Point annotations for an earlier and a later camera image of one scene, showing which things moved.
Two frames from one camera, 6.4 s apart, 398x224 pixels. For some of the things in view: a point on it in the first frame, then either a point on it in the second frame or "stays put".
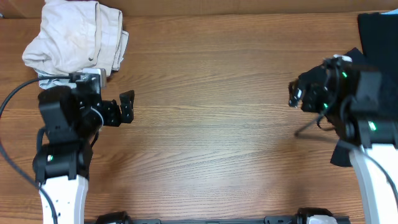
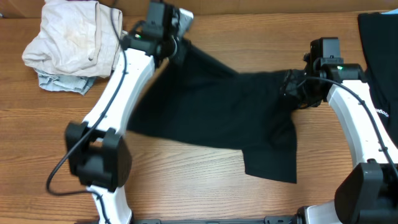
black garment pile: [379, 37] stays put
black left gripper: [114, 119] → [170, 56]
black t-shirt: [341, 155] → [191, 97]
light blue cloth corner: [393, 12] stays put
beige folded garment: [75, 35] stays put
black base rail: [311, 215] stays put
